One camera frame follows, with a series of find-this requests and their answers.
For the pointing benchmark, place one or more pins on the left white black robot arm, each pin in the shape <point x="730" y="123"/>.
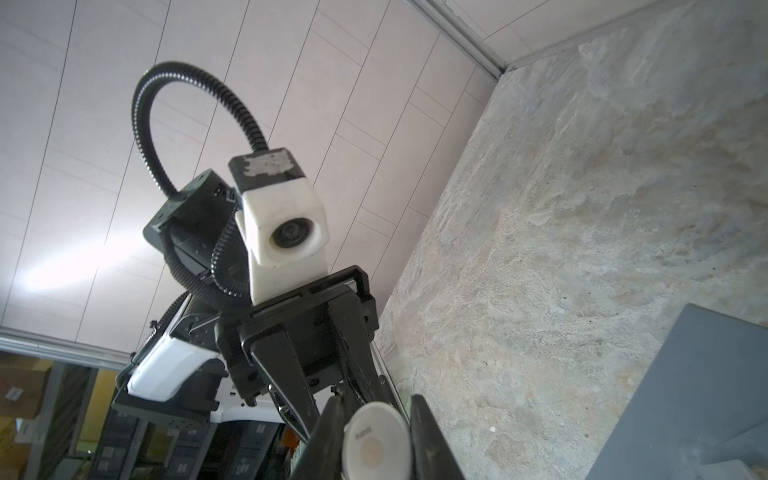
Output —
<point x="263" y="326"/>

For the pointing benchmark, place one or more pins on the white glue stick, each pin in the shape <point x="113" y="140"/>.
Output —
<point x="376" y="444"/>

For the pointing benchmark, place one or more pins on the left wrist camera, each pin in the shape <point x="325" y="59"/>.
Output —
<point x="282" y="222"/>

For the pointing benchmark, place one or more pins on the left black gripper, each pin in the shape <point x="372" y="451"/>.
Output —
<point x="279" y="353"/>

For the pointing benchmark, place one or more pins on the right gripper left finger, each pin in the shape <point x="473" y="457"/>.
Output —
<point x="321" y="458"/>

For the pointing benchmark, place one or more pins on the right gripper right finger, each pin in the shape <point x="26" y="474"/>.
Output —
<point x="432" y="456"/>

